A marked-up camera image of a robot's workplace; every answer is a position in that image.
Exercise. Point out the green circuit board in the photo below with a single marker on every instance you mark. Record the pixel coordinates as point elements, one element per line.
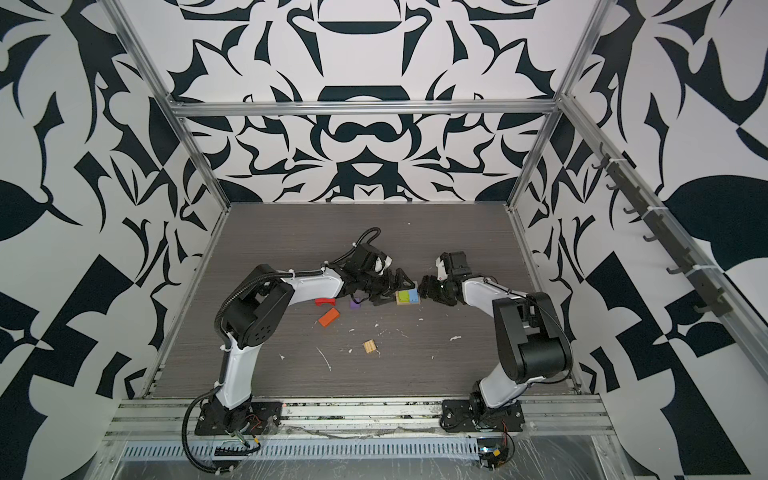
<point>495,452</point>

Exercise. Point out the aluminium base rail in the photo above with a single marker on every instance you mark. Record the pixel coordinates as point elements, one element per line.
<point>367,417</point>

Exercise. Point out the black wall hook rack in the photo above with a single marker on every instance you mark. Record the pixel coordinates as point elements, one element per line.
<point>666,230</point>

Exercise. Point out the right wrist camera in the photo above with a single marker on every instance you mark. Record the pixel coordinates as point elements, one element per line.
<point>442,274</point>

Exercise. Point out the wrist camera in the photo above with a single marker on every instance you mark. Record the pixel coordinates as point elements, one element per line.
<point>382,263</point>
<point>442,274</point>

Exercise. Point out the white slotted cable duct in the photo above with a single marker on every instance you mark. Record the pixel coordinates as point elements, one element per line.
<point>339,449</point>

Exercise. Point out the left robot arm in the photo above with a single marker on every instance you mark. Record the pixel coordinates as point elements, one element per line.
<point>250,315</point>

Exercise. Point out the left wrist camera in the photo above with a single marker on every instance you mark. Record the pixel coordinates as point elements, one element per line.
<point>382,263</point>

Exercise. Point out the orange rectangular block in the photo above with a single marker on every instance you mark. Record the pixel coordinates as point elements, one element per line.
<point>329,317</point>

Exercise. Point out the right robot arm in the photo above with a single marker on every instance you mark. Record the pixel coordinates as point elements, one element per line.
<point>532,347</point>

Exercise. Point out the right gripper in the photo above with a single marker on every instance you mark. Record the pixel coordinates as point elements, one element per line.
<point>429,283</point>

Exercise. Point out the red rectangular block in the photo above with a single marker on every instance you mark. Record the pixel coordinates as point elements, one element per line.
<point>326,302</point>

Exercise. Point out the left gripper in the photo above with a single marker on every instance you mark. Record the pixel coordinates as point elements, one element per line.
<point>392,287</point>

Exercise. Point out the small natural wood block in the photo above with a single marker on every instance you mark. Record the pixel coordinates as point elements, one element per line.
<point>370,346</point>

